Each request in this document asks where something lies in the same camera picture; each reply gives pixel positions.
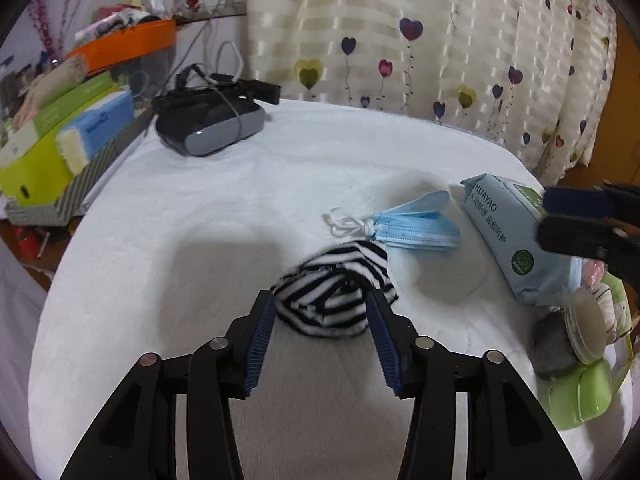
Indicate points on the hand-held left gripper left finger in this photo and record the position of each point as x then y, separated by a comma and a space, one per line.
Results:
257, 350

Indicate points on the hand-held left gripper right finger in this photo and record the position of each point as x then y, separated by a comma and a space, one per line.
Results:
385, 350

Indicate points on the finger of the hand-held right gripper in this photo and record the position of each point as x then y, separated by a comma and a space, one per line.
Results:
575, 202
575, 240

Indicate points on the beige bandage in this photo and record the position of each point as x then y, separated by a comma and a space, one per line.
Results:
612, 310

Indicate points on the black white striped cloth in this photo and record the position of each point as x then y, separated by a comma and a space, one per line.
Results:
330, 285

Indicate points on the lime green cardboard box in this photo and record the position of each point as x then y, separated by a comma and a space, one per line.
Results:
627, 360

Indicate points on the light blue wet wipes pack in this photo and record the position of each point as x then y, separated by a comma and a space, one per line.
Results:
505, 240

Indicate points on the dark jar with frosted lid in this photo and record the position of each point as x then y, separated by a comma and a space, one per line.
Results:
565, 340

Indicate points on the wooden wardrobe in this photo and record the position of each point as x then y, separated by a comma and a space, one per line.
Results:
615, 110

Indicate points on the blue face mask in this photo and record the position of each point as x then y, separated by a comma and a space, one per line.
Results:
415, 227

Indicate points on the white plush table cover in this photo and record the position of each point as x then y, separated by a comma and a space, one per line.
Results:
200, 210

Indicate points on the green plastic cup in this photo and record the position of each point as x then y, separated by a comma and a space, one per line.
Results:
580, 395

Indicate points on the heart print curtain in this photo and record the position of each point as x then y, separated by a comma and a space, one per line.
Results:
425, 35

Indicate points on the grey black VR headset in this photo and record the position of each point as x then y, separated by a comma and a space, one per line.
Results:
210, 120

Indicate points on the striped cardboard tray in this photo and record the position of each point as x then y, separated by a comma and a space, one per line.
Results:
85, 185

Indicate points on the red object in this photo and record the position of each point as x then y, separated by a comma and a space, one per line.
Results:
27, 240

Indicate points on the blue white box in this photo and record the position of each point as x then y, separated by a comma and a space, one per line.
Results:
95, 125

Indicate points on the lime file box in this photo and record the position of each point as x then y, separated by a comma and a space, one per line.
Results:
30, 170

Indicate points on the green white carton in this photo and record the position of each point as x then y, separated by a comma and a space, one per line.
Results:
65, 102

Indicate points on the orange tray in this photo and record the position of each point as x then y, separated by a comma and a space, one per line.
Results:
130, 42

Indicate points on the beige cloth bundle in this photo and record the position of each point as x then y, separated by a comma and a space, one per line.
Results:
55, 80

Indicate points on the pile of small packets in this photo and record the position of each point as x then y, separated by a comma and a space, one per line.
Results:
125, 15

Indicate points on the purple flower branches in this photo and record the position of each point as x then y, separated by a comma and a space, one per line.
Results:
45, 25

